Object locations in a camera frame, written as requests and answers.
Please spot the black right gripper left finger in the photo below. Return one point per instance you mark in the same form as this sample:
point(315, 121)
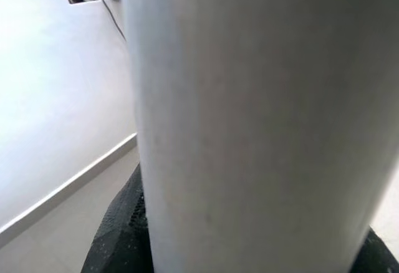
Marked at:
point(121, 242)

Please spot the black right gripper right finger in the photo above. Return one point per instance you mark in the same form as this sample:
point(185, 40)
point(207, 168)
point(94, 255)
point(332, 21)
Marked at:
point(377, 257)

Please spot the white plastic table leg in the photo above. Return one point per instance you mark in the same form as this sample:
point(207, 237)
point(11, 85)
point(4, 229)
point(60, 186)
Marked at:
point(265, 114)

